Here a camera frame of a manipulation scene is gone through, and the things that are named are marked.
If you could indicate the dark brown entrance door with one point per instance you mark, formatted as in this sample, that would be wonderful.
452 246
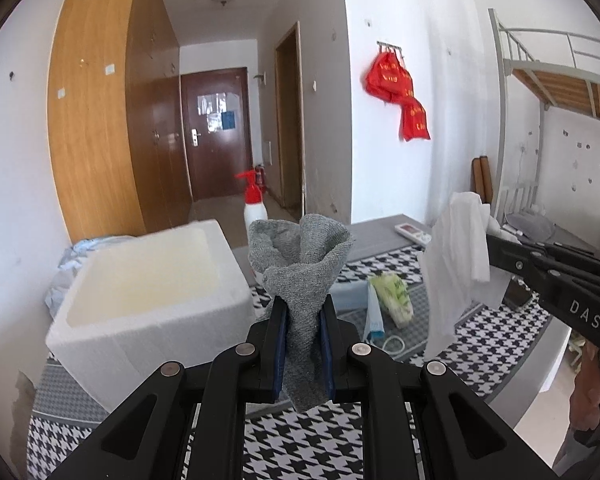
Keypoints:
215 160

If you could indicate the houndstooth patchwork blanket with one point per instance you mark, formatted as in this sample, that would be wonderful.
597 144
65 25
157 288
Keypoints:
305 445

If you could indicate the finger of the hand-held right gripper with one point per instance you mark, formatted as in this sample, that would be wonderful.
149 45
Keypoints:
515 260
555 250

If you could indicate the white tissue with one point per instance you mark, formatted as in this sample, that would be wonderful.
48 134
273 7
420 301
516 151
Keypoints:
455 260

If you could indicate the wooden wardrobe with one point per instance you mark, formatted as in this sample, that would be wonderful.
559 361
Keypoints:
95 135

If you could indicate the light blue bedding bundle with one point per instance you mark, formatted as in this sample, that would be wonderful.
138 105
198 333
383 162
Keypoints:
62 272

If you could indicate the grey pillow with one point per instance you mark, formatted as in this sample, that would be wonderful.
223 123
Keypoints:
527 225

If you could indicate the blue face mask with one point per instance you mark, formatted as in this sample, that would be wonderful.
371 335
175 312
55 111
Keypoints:
347 296
375 320

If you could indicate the grey cloth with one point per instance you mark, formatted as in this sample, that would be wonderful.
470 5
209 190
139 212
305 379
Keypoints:
305 270

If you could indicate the black smartphone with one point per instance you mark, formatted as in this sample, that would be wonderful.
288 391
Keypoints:
522 292

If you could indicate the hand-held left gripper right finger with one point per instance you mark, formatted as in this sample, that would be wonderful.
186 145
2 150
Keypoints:
327 350

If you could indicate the wooden side door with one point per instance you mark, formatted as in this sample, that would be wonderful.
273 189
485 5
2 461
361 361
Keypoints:
287 120

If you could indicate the green printed plastic bag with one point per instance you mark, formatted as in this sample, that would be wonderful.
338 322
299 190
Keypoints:
392 295

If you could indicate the white foam box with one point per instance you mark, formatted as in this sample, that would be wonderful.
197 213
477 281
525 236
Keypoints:
130 355

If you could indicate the grey metal bunk bed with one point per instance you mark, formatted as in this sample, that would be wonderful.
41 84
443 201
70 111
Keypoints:
550 80

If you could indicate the red printed bag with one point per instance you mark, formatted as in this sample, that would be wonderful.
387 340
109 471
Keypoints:
387 77
414 120

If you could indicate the grey wall bracket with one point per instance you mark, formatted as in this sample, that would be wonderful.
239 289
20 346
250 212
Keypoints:
261 77

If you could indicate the metal wall hook rack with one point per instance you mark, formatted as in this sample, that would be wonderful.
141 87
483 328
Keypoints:
390 45

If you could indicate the white door notice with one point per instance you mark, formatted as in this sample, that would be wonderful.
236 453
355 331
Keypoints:
211 104

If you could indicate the blue door notice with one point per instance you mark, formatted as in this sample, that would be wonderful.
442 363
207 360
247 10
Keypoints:
228 120

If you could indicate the white pump bottle red cap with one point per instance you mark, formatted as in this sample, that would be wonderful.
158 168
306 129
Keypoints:
254 207

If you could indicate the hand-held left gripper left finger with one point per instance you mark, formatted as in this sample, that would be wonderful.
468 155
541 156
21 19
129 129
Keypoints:
279 350

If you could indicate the person's right hand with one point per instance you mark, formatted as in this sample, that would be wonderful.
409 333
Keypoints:
587 385

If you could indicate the brown wooden planks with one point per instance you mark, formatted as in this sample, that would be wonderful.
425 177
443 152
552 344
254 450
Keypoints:
481 180

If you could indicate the white wall panel box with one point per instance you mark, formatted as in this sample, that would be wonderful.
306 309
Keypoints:
267 152

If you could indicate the white remote control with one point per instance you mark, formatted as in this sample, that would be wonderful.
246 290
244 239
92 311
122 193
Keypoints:
411 232

